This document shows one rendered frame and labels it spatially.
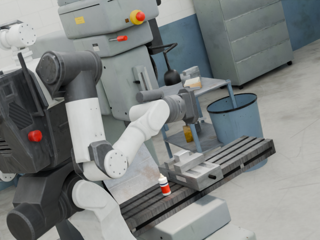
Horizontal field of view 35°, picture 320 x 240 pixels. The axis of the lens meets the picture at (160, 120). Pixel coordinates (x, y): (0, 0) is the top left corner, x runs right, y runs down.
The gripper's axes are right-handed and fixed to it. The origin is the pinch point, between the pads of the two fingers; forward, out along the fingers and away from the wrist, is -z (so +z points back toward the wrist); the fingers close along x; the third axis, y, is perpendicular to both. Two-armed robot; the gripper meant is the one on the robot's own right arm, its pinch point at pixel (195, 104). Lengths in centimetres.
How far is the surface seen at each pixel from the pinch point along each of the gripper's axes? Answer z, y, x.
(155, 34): -64, 68, 41
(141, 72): -27, 48, 19
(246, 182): -236, 150, -72
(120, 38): -9, 38, 33
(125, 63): -22, 52, 25
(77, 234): 4, 76, -44
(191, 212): -43, 50, -48
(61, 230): 7, 83, -42
